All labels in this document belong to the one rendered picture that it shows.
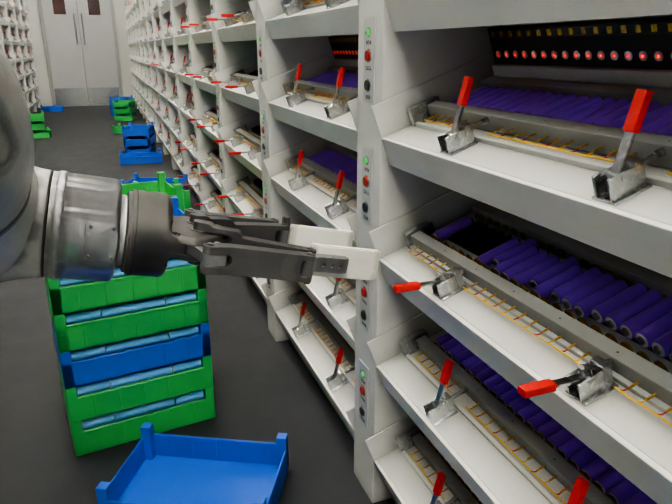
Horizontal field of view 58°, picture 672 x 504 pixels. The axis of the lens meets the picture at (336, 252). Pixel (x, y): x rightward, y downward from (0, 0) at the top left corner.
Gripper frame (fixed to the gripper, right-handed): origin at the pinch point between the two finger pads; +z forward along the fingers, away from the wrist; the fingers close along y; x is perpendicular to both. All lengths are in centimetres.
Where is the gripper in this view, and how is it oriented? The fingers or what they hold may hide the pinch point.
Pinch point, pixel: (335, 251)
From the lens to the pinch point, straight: 60.5
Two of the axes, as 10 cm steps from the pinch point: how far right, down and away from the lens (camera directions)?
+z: 9.2, 0.9, 3.9
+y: 3.5, 3.0, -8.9
